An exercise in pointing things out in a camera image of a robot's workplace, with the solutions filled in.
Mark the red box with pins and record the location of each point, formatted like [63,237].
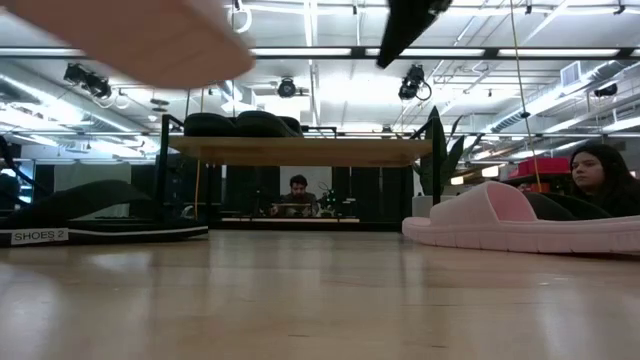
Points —
[542,167]

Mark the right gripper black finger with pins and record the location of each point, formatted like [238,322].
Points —
[405,30]

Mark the white planter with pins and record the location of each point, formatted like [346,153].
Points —
[422,206]

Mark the pink foam slide sandal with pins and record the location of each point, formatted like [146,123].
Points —
[150,40]
[500,235]

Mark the wooden shelf with metal frame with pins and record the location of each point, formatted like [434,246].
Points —
[300,152]

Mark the person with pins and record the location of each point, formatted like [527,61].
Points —
[600,175]
[298,200]

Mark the black track spotlight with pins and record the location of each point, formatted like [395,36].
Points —
[87,80]
[286,87]
[412,82]

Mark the green leafy plant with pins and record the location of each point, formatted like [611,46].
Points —
[440,150]

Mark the black slide with white stripe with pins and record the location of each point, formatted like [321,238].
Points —
[100,200]

